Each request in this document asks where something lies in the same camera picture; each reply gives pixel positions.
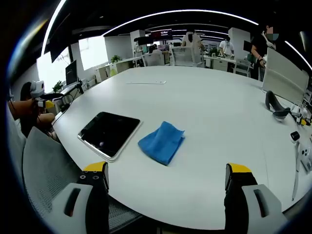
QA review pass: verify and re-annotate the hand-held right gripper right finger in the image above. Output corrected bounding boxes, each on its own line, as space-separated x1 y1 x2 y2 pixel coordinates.
223 162 290 234

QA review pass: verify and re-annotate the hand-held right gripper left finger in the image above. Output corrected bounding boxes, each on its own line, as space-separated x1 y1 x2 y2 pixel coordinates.
48 160 110 234

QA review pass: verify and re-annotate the black tablet with white frame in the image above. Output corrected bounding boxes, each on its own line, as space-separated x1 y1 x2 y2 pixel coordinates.
77 111 143 163

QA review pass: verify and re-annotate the blue cleaning cloth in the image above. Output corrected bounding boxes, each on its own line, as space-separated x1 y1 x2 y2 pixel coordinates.
137 121 186 166

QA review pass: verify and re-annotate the black monitor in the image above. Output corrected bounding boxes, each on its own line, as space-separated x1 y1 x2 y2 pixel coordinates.
65 60 78 86

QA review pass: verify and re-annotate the grey mesh office chair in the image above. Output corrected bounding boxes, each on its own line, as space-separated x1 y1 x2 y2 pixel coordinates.
21 126 144 232

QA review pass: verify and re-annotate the white low cabinet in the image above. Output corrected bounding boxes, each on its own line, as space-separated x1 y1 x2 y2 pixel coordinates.
95 60 135 83

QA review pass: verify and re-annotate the white controller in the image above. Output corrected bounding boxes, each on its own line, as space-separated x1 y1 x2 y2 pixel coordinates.
298 143 312 174

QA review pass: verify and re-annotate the white device with black lens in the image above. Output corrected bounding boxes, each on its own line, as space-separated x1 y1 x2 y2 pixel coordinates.
290 131 301 145

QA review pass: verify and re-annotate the grey curved headset stand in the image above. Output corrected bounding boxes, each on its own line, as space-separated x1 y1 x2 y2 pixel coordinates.
265 90 291 122

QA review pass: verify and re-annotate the white monitor back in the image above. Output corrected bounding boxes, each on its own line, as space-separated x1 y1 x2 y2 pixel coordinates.
262 47 310 104

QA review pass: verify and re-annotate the white mesh office chair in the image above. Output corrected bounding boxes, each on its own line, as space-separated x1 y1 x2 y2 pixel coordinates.
170 46 205 68

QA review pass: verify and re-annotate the long ceiling light strip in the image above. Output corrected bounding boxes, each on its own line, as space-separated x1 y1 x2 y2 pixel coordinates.
103 9 259 37

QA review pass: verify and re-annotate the white cable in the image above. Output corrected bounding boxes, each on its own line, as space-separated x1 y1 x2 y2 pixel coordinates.
291 143 301 202

